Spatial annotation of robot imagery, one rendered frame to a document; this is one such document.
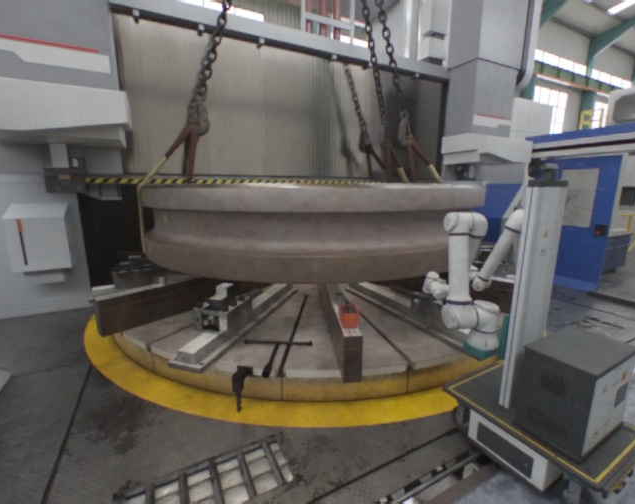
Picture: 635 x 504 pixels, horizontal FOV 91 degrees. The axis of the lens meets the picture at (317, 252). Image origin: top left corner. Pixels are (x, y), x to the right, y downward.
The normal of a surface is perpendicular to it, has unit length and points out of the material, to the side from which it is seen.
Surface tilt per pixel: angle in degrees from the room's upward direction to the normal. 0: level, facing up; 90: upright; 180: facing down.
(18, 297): 90
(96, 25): 90
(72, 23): 90
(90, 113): 90
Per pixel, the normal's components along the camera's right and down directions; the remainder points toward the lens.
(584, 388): -0.87, 0.10
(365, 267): 0.21, 0.19
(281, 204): -0.11, 0.20
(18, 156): 0.46, 0.18
